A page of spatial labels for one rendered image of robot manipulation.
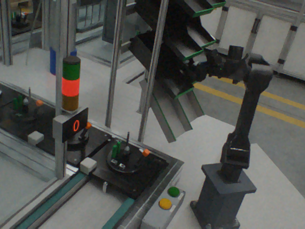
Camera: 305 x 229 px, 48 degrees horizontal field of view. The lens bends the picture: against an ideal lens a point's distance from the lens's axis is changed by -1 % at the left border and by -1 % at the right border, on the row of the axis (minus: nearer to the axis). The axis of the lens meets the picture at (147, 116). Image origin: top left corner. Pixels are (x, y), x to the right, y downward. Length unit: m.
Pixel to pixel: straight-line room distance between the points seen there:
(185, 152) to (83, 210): 0.61
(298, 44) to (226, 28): 0.99
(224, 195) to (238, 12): 4.08
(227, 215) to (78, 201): 0.52
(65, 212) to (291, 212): 0.89
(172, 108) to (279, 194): 0.58
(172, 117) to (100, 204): 0.49
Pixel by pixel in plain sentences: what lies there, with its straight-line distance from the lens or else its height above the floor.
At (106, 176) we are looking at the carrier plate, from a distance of 1.25.
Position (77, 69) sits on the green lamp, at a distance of 0.98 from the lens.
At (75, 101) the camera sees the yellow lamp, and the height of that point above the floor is 1.29.
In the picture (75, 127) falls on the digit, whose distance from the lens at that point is 1.08.
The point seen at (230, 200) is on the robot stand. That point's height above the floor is 1.01.
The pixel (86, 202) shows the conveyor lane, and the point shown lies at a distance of 1.23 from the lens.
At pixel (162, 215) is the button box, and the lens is 1.17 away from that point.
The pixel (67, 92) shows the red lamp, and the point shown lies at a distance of 1.01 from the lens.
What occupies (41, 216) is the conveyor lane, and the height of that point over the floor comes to 0.94.
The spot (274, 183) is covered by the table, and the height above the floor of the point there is 0.86.
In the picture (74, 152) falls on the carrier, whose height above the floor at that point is 0.97.
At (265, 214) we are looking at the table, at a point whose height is 0.86.
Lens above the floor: 1.82
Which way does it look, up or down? 32 degrees down
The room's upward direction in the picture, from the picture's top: 10 degrees clockwise
